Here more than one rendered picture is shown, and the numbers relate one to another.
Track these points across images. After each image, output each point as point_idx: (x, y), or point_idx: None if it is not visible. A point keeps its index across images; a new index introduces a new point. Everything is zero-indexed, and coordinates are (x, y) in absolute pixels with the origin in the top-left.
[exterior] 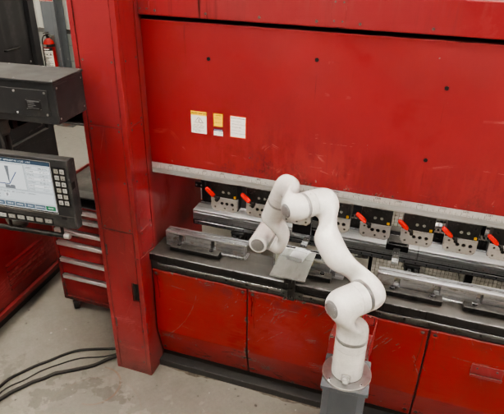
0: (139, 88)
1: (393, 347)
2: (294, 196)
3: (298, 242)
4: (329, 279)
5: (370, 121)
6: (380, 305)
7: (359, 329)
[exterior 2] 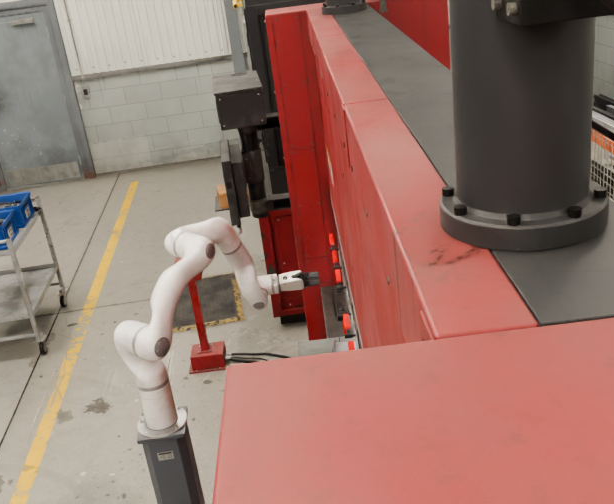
0: (310, 113)
1: None
2: (173, 231)
3: None
4: None
5: (341, 198)
6: (142, 355)
7: (132, 367)
